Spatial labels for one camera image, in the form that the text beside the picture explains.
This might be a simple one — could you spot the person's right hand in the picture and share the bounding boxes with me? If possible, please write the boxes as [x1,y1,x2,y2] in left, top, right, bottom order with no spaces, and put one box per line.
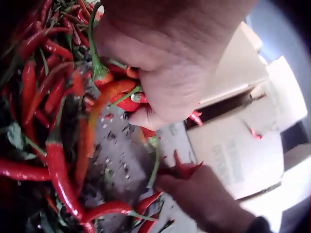
[155,165,255,233]

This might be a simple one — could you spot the person's left hand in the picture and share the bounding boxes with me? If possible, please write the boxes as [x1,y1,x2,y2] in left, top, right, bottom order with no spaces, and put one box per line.
[94,0,258,131]

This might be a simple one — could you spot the person's left fingers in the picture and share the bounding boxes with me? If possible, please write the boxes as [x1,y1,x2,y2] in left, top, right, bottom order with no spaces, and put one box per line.
[128,107,185,131]

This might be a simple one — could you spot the small chili handful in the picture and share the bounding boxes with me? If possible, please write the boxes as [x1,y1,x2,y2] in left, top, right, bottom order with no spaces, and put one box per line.
[107,63,158,139]

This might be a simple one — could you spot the long orange chili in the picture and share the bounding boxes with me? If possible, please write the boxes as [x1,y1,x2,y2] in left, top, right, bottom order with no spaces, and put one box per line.
[88,80,137,157]

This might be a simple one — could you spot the dark red chili bunch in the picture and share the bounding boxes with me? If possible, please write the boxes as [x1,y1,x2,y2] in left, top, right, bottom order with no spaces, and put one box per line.
[157,150,203,180]

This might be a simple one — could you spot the grey perforated crate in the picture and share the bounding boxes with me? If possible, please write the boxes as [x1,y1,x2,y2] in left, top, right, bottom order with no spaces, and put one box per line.
[81,107,197,233]

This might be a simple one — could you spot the red chili in box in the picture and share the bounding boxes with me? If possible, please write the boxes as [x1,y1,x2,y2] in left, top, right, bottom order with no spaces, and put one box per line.
[189,110,203,127]
[250,128,263,141]

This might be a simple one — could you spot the cardboard box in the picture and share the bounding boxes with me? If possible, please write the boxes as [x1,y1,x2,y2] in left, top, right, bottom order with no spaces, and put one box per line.
[185,21,308,202]

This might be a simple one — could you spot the pile of red chili peppers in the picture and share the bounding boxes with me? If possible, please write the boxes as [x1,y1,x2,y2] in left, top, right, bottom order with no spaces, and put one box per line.
[0,0,175,233]

